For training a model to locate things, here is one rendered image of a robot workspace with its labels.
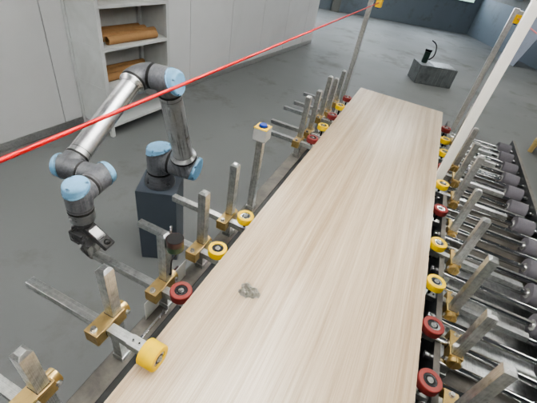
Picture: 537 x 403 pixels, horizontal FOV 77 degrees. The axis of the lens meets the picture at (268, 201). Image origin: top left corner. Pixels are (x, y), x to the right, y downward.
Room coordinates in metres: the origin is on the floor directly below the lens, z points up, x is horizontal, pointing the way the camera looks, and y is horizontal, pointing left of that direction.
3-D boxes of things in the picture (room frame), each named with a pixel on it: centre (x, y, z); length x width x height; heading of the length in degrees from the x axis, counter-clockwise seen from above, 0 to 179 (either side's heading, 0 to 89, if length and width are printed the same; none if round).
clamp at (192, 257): (1.03, 0.26, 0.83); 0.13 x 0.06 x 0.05; 162
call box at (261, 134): (1.53, 0.10, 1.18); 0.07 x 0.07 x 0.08; 72
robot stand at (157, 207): (1.73, 0.71, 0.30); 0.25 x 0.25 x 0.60; 7
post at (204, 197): (1.05, 0.25, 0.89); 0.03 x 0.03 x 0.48; 72
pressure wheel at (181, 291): (0.74, 0.25, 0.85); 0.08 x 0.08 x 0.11
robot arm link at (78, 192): (0.88, 0.66, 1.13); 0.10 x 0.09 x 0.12; 172
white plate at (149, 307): (0.85, 0.35, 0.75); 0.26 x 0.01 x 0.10; 162
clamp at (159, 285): (0.79, 0.34, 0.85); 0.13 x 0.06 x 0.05; 162
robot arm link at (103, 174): (0.99, 0.66, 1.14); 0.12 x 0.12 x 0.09; 82
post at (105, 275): (0.57, 0.41, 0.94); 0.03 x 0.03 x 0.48; 72
